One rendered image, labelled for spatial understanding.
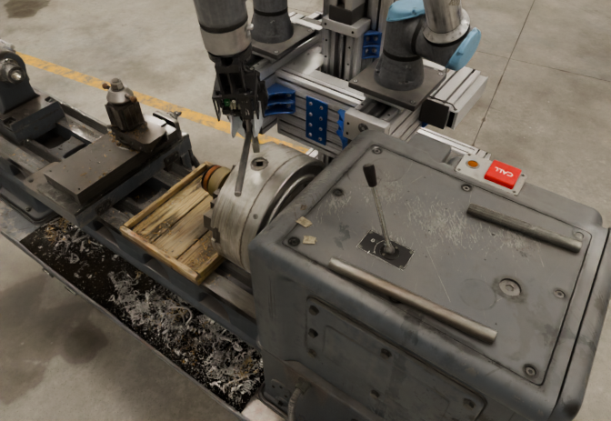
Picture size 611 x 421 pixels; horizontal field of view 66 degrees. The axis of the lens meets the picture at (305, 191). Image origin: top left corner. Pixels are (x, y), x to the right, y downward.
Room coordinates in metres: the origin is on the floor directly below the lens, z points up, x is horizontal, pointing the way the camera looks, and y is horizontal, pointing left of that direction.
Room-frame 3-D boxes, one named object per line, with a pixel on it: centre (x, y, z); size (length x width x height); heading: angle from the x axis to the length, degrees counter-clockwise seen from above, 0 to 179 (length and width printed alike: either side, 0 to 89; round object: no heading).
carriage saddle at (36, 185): (1.18, 0.65, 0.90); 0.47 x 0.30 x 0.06; 146
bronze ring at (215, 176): (0.88, 0.21, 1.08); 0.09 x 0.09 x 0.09; 56
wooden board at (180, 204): (0.94, 0.30, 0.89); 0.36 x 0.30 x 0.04; 146
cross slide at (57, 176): (1.17, 0.60, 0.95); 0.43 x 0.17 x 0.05; 146
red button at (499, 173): (0.73, -0.41, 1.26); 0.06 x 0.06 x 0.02; 56
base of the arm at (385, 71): (1.28, -0.28, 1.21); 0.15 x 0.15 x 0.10
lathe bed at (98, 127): (1.15, 0.60, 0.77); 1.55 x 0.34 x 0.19; 56
